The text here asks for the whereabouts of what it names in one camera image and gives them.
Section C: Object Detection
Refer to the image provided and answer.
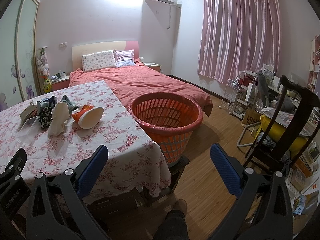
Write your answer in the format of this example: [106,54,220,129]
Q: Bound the white wire rack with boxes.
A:
[219,79,240,115]

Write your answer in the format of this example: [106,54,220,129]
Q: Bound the cluttered shelf rack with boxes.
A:
[233,70,258,120]

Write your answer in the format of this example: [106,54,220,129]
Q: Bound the yellow cushion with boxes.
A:
[260,114,309,159]

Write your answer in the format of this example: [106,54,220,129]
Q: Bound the orange plastic laundry basket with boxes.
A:
[128,92,203,167]

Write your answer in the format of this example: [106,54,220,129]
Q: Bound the pink left nightstand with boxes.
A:
[52,75,69,91]

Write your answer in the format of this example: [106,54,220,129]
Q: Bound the beige paper box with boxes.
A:
[20,104,37,125]

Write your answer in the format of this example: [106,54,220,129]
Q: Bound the floral pink tablecloth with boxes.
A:
[1,81,171,204]

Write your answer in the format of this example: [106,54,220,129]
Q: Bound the black floral fabric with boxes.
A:
[38,106,53,129]

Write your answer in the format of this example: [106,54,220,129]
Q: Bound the right nightstand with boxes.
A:
[144,62,161,72]

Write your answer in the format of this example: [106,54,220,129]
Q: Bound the person's shoe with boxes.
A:
[172,199,188,215]

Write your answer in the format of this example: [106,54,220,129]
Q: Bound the glass sliding wardrobe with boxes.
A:
[0,0,41,111]

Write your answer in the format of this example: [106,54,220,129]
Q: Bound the bed with coral duvet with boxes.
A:
[69,41,213,116]

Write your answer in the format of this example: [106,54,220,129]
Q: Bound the pink curtain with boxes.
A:
[198,0,281,83]

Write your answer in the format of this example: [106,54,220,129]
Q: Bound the hanging plush toys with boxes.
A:
[37,47,52,93]

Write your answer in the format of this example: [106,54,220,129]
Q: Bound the green terry towel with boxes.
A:
[61,95,79,115]

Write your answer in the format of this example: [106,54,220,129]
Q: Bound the dark wooden chair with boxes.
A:
[243,75,319,174]

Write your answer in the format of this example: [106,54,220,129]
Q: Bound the floral white pillow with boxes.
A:
[81,50,116,73]

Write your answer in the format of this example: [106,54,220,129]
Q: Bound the striped pink pillow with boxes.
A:
[114,49,135,67]

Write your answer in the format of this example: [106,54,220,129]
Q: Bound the white cloth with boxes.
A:
[48,102,69,136]

